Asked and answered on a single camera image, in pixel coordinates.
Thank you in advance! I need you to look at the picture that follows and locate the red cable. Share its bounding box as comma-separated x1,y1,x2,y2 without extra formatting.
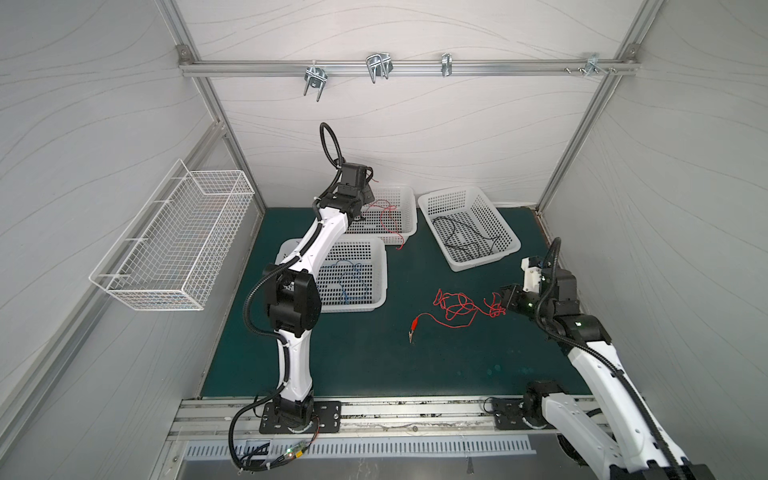
407,288,508,344
359,170,409,252

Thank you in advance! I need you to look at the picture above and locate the black cable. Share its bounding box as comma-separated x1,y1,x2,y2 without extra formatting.
431,214,502,256

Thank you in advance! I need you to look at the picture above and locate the blue cable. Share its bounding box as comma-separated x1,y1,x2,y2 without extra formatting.
323,257,370,304

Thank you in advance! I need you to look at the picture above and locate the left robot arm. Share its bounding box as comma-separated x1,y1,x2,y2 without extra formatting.
243,122,374,431

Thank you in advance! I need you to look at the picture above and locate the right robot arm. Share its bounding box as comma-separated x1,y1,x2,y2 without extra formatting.
501,238,714,479

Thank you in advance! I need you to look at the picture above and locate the white basket back right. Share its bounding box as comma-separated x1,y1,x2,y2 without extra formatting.
418,186,521,272

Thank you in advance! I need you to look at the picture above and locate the red alligator clip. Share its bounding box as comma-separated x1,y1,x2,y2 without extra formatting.
408,319,419,344

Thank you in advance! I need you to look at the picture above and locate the white basket back middle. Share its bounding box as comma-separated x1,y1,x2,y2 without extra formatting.
346,184,418,250

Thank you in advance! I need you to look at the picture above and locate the white basket front left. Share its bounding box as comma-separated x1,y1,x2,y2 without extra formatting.
277,235,387,313

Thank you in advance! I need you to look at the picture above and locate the metal hook clamp right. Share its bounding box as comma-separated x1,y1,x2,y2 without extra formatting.
564,54,618,78

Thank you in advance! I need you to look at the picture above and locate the metal hook clamp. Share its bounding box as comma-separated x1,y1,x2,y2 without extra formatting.
303,65,328,102
365,52,393,84
564,54,618,78

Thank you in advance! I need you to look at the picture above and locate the metal hook small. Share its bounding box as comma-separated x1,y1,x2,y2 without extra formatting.
441,53,453,78

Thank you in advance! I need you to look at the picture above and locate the metal hook clamp middle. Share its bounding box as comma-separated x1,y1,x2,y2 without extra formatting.
365,52,393,84

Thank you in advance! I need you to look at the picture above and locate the metal hook clamp left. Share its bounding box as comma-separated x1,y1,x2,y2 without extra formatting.
303,65,328,102

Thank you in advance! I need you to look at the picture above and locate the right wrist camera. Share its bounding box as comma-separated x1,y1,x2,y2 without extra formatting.
521,256,542,294

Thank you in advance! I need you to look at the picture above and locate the white vented cable duct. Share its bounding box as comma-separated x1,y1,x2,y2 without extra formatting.
184,435,537,461

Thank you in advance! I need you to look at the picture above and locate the aluminium crossbar rail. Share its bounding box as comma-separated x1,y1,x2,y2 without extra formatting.
179,58,641,78

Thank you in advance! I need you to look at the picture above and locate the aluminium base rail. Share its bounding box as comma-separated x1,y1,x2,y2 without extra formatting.
167,394,613,439

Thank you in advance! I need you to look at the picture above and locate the white wire wall basket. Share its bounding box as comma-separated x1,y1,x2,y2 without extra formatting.
89,159,254,311

